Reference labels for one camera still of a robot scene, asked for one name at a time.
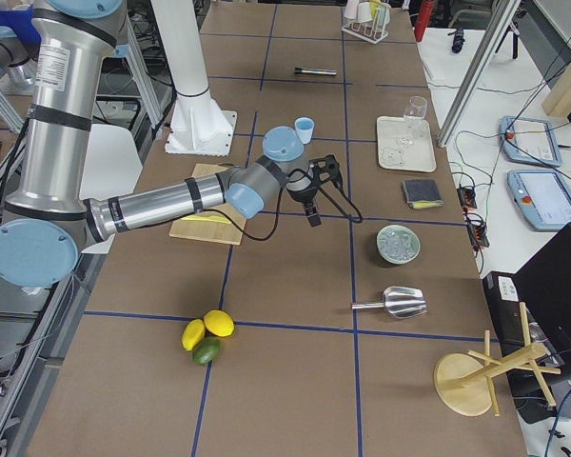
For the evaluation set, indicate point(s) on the cream bear tray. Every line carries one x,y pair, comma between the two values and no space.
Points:
399,149

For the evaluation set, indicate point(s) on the white plastic chair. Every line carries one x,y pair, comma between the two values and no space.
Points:
112,166

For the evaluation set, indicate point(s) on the wooden cup tree stand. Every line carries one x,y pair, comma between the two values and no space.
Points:
464,382

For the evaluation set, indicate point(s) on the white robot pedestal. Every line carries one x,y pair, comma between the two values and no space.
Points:
198,125

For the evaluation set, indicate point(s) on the light blue cup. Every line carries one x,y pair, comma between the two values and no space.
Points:
304,127

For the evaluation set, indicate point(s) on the yellow lemon left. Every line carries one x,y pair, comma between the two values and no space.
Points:
193,334

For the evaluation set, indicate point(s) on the steel ice scoop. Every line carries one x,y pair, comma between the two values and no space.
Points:
398,302

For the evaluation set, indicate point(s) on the grey folded cloth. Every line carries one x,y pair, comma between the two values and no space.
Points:
422,193

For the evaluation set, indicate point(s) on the blue teach pendant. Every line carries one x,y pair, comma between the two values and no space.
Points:
542,197
529,141

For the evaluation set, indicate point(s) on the upper blue teach pendant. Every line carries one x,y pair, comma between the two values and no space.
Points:
529,141

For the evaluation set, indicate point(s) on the white wire cup rack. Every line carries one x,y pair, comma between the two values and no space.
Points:
367,20

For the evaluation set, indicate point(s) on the clear wine glass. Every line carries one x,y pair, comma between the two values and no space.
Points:
414,113

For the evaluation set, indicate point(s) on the wooden cutting board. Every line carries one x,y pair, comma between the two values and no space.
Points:
206,231

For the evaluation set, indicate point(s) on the black laptop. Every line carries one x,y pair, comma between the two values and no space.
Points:
543,283

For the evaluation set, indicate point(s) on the yellow lemon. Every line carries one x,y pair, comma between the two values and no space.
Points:
219,323
193,334

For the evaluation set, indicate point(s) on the green bowl of ice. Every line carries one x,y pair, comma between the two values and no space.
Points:
397,244

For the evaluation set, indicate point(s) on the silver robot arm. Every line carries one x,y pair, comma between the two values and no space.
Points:
46,223

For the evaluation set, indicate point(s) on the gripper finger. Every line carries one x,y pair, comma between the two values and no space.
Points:
314,219
310,210

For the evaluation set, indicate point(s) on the yellow plastic knife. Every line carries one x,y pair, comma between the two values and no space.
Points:
201,217

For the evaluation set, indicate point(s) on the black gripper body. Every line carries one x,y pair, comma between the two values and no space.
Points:
303,194

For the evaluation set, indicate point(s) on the steel muddler black tip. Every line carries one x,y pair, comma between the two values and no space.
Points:
318,72

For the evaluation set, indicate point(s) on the aluminium frame post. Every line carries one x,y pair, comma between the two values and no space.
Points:
490,40

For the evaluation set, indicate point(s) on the green lime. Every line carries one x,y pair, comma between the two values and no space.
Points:
206,350

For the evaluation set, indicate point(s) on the yellow lemon upper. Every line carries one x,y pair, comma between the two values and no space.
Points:
219,323

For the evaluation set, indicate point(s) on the lower blue teach pendant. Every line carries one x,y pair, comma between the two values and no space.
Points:
542,197

